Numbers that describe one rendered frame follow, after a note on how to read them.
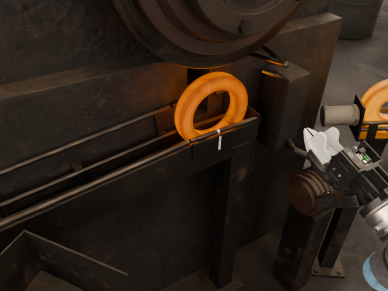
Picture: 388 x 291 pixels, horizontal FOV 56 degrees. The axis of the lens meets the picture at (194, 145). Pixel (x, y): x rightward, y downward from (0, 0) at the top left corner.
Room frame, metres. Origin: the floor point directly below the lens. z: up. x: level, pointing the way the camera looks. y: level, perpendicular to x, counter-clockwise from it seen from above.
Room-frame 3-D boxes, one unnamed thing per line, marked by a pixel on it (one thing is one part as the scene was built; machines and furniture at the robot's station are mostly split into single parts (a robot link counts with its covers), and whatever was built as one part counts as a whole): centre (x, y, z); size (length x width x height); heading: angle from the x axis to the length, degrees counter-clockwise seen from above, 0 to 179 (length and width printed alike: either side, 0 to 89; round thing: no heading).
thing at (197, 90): (0.72, -0.04, 0.75); 0.18 x 0.03 x 0.18; 121
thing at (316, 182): (0.78, -0.39, 0.27); 0.22 x 0.13 x 0.53; 122
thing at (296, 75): (0.86, -0.23, 0.68); 0.11 x 0.08 x 0.24; 32
